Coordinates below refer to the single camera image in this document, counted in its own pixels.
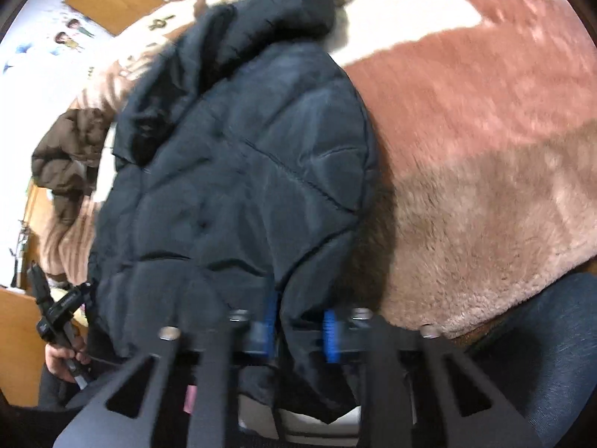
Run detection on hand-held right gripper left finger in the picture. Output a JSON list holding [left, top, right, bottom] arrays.
[[53, 289, 281, 448]]

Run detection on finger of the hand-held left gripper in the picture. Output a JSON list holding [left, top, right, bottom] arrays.
[[28, 262, 52, 312]]

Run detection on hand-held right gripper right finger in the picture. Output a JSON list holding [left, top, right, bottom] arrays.
[[323, 308, 544, 448]]

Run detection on black puffer jacket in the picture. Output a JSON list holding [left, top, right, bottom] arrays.
[[86, 0, 381, 425]]

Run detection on person's left hand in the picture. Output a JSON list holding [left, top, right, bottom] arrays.
[[46, 335, 92, 383]]

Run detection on brown puffer jacket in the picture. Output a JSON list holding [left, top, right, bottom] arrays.
[[32, 107, 115, 225]]

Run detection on person's right leg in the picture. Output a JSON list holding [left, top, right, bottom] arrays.
[[466, 273, 597, 448]]

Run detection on brown printed fleece blanket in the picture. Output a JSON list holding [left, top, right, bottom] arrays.
[[40, 0, 597, 342]]

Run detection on wooden bed frame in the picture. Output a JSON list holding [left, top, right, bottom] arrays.
[[0, 182, 52, 408]]

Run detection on blue wall sticker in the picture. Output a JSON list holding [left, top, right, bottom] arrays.
[[2, 41, 34, 75]]

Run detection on cartoon wall poster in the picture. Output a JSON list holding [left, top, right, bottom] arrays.
[[49, 14, 100, 53]]

